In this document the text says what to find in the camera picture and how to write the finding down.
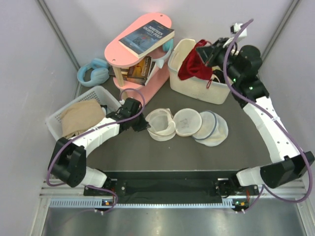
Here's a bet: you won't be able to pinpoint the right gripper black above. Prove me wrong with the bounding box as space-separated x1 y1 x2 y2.
196 38 241 83

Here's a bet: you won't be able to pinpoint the red bra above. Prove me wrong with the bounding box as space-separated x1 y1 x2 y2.
178 39 213 89

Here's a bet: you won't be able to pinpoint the beige trim mesh laundry bag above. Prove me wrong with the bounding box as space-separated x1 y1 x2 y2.
145 108 202 142

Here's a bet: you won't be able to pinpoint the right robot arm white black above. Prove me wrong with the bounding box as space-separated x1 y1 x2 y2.
196 38 315 195

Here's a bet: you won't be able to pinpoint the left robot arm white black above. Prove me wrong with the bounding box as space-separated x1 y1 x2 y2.
46 98 150 195

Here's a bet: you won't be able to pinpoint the cream plastic laundry basket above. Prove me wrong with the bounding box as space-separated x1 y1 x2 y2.
168 38 230 105

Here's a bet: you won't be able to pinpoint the grey trim mesh laundry bag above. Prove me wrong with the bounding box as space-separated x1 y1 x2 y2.
192 110 229 147

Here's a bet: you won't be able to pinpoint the clothes pile in cream basket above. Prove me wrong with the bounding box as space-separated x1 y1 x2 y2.
211 66 226 84

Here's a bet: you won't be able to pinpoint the white plastic perforated basket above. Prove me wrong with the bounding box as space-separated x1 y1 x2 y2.
46 86 121 141

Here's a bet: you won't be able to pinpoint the brown orange book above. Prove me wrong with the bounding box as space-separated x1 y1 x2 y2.
123 56 156 86

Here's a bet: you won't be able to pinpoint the blue headphones on floor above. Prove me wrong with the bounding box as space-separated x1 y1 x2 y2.
77 58 110 88

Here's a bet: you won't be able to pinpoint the pink two-tier shelf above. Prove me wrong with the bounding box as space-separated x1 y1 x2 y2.
104 12 173 105

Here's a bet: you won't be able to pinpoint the beige folded cloth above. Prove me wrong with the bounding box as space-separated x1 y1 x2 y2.
60 99 105 139

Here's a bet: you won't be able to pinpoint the dark blue paperback book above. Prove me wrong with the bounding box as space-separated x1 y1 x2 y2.
119 20 175 58

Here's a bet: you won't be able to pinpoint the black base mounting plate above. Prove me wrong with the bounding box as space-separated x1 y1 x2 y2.
83 169 261 197

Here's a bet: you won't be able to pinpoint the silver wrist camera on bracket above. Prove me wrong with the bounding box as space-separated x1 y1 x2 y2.
230 23 248 40

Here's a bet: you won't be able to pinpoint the grey slotted cable duct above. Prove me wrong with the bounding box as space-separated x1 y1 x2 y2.
49 198 246 209

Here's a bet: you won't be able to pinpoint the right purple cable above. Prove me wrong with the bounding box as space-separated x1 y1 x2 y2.
222 18 311 215

